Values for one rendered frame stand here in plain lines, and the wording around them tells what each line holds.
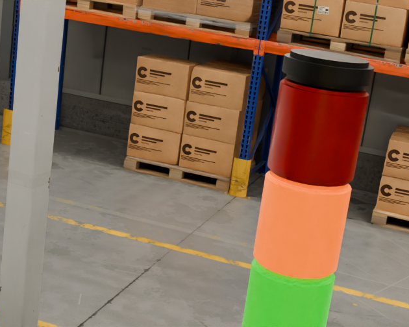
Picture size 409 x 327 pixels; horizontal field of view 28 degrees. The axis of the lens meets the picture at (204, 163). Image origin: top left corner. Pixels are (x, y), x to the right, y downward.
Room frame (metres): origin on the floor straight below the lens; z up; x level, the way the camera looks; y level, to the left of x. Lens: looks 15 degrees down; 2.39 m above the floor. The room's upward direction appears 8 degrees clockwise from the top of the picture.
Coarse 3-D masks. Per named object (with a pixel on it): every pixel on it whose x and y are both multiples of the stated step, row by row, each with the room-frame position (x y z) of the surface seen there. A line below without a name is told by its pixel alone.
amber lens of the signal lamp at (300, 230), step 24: (264, 192) 0.45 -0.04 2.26; (288, 192) 0.43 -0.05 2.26; (312, 192) 0.43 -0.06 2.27; (336, 192) 0.44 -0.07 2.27; (264, 216) 0.44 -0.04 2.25; (288, 216) 0.43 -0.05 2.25; (312, 216) 0.43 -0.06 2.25; (336, 216) 0.44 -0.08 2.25; (264, 240) 0.44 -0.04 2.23; (288, 240) 0.43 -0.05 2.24; (312, 240) 0.43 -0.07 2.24; (336, 240) 0.44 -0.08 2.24; (264, 264) 0.44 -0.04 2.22; (288, 264) 0.43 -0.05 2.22; (312, 264) 0.43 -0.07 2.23; (336, 264) 0.44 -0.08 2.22
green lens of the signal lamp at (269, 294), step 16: (256, 272) 0.44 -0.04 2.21; (272, 272) 0.44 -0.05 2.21; (256, 288) 0.44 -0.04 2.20; (272, 288) 0.43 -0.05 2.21; (288, 288) 0.43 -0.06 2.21; (304, 288) 0.43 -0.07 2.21; (320, 288) 0.43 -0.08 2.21; (256, 304) 0.44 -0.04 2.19; (272, 304) 0.43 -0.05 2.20; (288, 304) 0.43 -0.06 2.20; (304, 304) 0.43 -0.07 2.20; (320, 304) 0.44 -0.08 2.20; (256, 320) 0.44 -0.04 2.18; (272, 320) 0.43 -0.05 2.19; (288, 320) 0.43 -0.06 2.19; (304, 320) 0.43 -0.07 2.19; (320, 320) 0.44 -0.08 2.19
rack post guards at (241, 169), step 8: (8, 112) 8.78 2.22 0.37; (8, 120) 8.77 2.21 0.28; (8, 128) 8.77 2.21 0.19; (8, 136) 8.77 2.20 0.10; (8, 144) 8.77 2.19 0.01; (240, 160) 7.99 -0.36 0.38; (248, 160) 7.97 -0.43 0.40; (232, 168) 8.03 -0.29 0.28; (240, 168) 7.98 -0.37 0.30; (248, 168) 7.98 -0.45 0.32; (232, 176) 8.01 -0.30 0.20; (240, 176) 7.98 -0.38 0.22; (248, 176) 8.01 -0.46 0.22; (232, 184) 8.00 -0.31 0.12; (240, 184) 7.98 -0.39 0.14; (232, 192) 8.00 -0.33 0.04; (240, 192) 7.97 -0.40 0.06
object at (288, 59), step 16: (288, 64) 0.44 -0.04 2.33; (304, 64) 0.43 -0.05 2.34; (320, 64) 0.43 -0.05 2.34; (336, 64) 0.43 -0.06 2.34; (352, 64) 0.43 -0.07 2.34; (368, 64) 0.45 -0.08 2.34; (304, 80) 0.44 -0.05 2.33; (320, 80) 0.43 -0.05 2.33; (336, 80) 0.43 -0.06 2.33; (352, 80) 0.43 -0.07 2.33; (368, 80) 0.44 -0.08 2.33
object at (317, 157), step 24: (288, 96) 0.44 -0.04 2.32; (312, 96) 0.43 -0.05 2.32; (336, 96) 0.43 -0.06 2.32; (360, 96) 0.44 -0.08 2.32; (288, 120) 0.44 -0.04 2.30; (312, 120) 0.43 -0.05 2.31; (336, 120) 0.43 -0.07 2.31; (360, 120) 0.44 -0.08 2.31; (288, 144) 0.44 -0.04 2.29; (312, 144) 0.43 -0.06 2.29; (336, 144) 0.43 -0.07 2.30; (288, 168) 0.43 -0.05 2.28; (312, 168) 0.43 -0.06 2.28; (336, 168) 0.43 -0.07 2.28
